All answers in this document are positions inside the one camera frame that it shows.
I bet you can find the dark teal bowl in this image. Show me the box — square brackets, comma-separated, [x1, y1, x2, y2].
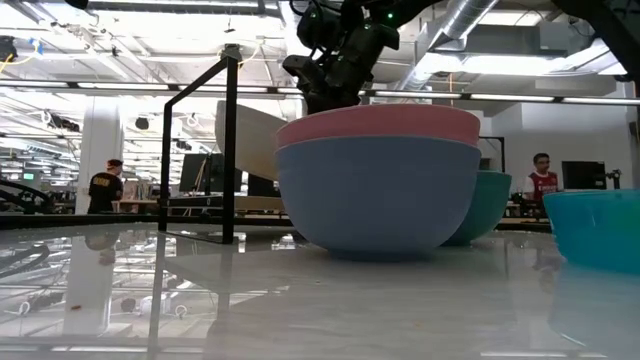
[441, 170, 513, 247]

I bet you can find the black metal shelf frame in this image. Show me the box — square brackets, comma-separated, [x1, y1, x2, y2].
[158, 43, 240, 246]

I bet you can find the bright turquoise bowl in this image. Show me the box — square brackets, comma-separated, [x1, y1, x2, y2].
[542, 188, 640, 276]

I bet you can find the black computer monitor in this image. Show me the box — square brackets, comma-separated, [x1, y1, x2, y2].
[560, 160, 608, 192]
[178, 152, 227, 194]

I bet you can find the slate blue bowl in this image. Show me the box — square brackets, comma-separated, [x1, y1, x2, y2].
[275, 134, 483, 257]

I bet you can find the white bowl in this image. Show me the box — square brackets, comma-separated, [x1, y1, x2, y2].
[214, 99, 290, 182]

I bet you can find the pink bowl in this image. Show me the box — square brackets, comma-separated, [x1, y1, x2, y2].
[276, 103, 482, 150]

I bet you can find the white building column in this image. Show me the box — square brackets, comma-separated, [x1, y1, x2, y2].
[74, 96, 125, 215]

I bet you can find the black background metal frame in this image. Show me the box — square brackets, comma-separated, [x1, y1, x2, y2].
[478, 135, 506, 174]

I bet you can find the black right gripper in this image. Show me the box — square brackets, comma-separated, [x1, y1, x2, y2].
[282, 0, 401, 115]

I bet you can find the light wooden shelf board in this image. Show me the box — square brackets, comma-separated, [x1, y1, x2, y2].
[167, 194, 287, 214]

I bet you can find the long ceiling light strip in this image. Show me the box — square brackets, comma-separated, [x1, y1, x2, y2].
[0, 78, 640, 107]

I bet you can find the person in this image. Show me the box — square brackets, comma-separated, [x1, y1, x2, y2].
[87, 158, 125, 215]
[521, 152, 561, 204]

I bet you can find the silver ribbed ventilation duct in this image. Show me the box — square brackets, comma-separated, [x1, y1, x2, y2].
[397, 0, 501, 92]

